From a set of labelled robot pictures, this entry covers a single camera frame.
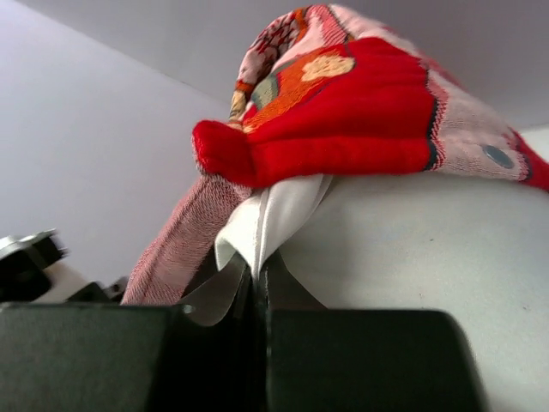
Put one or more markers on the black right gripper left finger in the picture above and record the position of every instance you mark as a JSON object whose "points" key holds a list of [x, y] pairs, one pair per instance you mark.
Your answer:
{"points": [[105, 357]]}

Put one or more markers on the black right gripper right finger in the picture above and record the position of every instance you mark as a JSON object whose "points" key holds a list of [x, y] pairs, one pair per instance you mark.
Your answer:
{"points": [[320, 359]]}

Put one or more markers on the white pillow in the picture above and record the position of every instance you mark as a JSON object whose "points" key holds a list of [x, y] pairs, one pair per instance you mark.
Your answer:
{"points": [[476, 248]]}

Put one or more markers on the red patterned pillowcase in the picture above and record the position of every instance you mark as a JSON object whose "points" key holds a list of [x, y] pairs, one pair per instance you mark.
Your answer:
{"points": [[322, 92]]}

